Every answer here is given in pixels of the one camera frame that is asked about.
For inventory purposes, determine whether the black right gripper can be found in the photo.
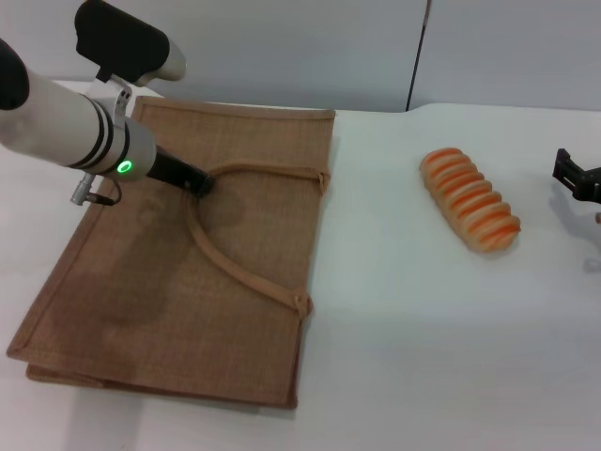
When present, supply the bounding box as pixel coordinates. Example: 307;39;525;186
552;148;601;205

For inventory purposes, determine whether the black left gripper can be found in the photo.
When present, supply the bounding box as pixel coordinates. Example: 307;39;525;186
148;148;218;199

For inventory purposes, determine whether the brown jute handbag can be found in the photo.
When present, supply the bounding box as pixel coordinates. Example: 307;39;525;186
5;96;339;409

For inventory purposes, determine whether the orange striped bread loaf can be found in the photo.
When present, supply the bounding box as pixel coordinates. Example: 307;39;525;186
418;147;522;255

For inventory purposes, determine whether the black and white wrist camera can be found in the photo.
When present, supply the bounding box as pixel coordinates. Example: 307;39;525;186
73;0;188;87

